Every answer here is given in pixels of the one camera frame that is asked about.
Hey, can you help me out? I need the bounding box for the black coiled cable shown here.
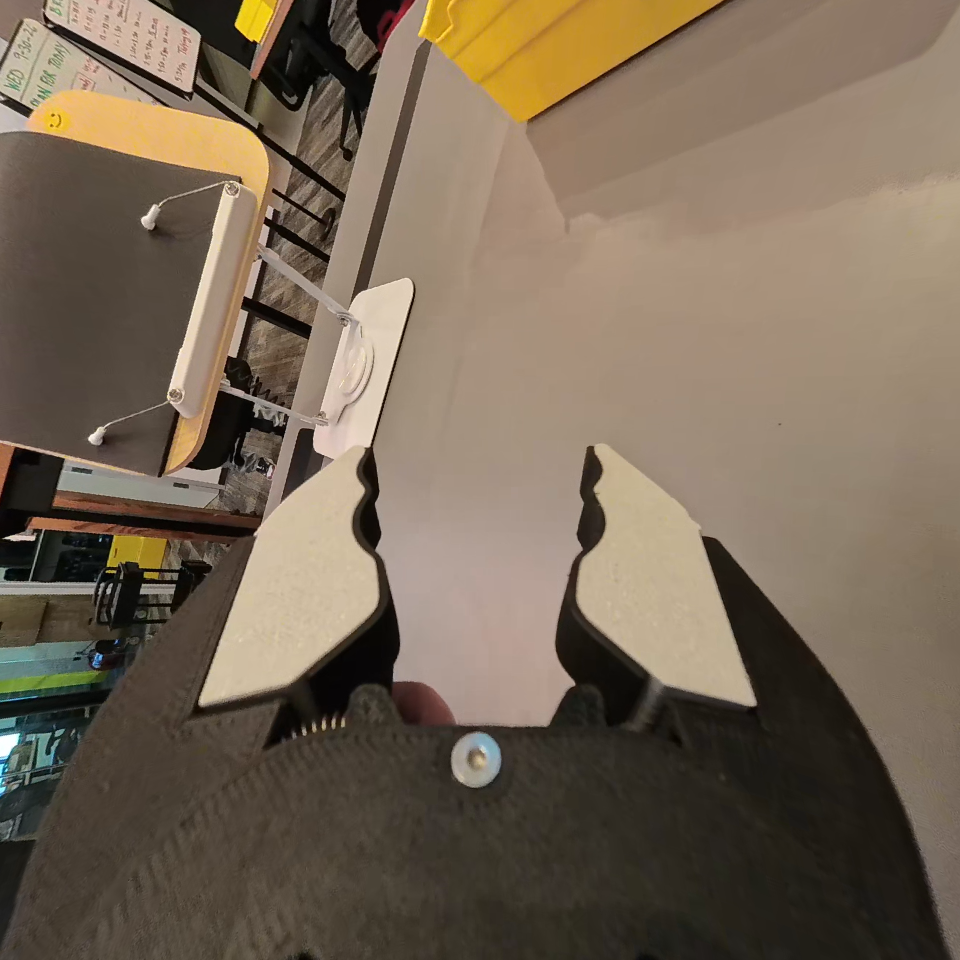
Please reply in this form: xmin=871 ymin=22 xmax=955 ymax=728
xmin=225 ymin=358 xmax=292 ymax=412

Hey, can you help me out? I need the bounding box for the wooden stand board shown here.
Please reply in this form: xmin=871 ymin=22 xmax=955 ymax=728
xmin=0 ymin=90 xmax=273 ymax=479

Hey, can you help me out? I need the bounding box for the brown wooden table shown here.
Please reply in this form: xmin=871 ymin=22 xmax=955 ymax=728
xmin=0 ymin=442 xmax=264 ymax=540

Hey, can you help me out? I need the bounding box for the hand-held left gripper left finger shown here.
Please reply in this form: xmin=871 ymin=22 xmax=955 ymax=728
xmin=195 ymin=446 xmax=400 ymax=714

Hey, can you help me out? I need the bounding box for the white cord with knob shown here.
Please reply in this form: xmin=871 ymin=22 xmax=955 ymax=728
xmin=87 ymin=401 xmax=180 ymax=449
xmin=140 ymin=182 xmax=235 ymax=231

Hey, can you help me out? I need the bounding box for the white stand bar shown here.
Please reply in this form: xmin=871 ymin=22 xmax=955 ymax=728
xmin=166 ymin=181 xmax=261 ymax=420

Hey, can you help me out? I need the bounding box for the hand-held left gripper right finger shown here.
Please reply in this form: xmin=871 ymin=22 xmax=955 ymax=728
xmin=555 ymin=442 xmax=759 ymax=710

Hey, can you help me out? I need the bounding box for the handwritten whiteboard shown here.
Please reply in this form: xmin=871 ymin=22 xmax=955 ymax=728
xmin=41 ymin=0 xmax=204 ymax=99
xmin=0 ymin=21 xmax=162 ymax=121

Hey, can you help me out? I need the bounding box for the yellow plastic bin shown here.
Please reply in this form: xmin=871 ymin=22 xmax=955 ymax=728
xmin=418 ymin=0 xmax=732 ymax=123
xmin=234 ymin=0 xmax=285 ymax=42

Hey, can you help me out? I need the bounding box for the black office chair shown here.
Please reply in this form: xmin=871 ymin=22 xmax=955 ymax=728
xmin=277 ymin=0 xmax=391 ymax=114

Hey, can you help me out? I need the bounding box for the black bag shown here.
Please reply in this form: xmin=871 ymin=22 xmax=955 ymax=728
xmin=180 ymin=390 xmax=252 ymax=472

